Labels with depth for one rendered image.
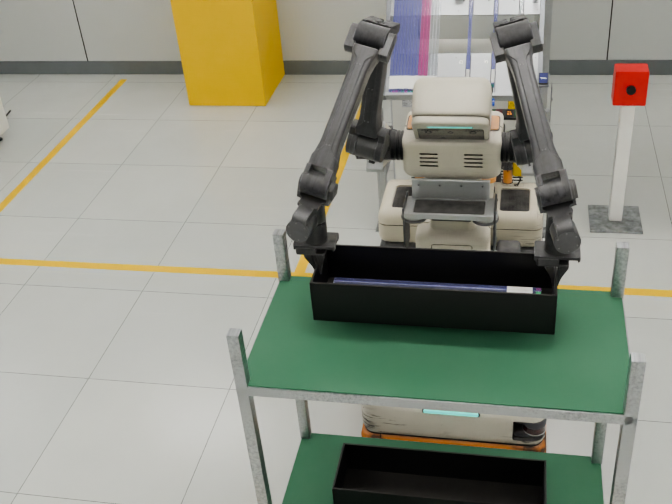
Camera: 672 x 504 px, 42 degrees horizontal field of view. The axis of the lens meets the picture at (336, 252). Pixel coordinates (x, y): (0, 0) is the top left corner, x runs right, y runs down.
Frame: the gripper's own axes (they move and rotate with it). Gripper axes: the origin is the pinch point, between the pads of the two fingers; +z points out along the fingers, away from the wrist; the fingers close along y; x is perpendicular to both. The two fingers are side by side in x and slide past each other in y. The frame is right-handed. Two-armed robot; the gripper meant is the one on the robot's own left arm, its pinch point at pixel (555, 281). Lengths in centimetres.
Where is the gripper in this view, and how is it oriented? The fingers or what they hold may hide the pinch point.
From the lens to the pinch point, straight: 212.1
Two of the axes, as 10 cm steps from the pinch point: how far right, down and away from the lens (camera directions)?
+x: 1.9, -5.6, 8.1
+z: 0.8, 8.3, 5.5
